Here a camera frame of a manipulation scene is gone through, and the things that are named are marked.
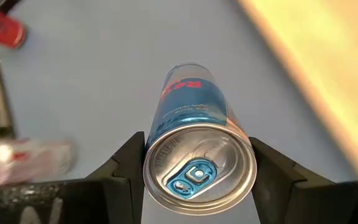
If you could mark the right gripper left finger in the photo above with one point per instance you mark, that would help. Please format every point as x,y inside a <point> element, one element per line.
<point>126,193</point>

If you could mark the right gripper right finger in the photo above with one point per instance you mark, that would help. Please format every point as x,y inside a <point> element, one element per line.
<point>275,186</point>

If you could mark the silver Diet Coke can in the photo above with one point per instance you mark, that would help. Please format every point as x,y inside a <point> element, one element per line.
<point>26,161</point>

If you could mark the blue silver Red Bull can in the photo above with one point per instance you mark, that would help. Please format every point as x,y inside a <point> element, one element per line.
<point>194,102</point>

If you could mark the red Fanta can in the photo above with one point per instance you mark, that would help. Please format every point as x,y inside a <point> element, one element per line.
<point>8,31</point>

